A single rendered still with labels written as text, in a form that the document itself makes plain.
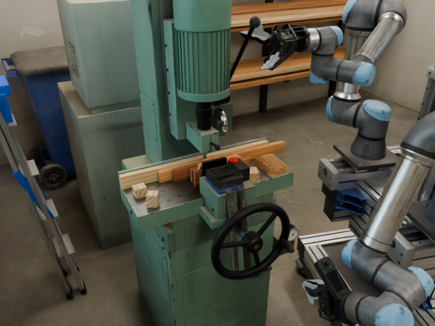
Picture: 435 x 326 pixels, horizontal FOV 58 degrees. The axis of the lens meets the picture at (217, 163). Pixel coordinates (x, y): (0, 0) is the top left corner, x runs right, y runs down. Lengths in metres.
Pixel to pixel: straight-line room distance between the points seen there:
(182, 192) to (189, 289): 0.40
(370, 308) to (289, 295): 1.23
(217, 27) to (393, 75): 4.00
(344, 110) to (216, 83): 0.73
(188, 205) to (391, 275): 0.63
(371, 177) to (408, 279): 0.87
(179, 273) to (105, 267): 1.02
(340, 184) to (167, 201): 0.84
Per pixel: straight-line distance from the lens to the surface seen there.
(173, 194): 1.34
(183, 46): 1.24
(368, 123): 1.78
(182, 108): 1.43
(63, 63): 2.89
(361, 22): 1.74
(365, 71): 1.40
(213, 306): 1.68
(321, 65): 1.45
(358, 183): 1.84
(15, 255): 2.71
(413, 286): 1.08
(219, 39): 1.23
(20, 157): 1.83
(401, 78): 5.01
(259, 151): 1.55
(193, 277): 1.51
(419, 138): 1.05
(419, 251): 1.48
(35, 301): 2.38
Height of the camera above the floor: 1.64
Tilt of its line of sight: 29 degrees down
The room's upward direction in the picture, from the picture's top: straight up
